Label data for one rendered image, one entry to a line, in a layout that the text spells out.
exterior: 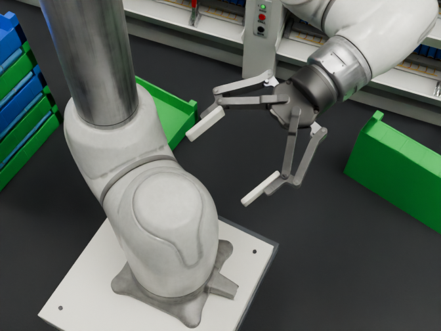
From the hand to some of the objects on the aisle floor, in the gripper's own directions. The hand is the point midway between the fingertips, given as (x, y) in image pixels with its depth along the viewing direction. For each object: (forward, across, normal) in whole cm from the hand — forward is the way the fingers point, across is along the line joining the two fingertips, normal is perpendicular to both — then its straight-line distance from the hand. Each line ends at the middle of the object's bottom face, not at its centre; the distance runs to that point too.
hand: (220, 165), depth 76 cm
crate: (-35, +19, +63) cm, 74 cm away
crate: (+41, -60, +52) cm, 90 cm away
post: (-36, -38, +72) cm, 89 cm away
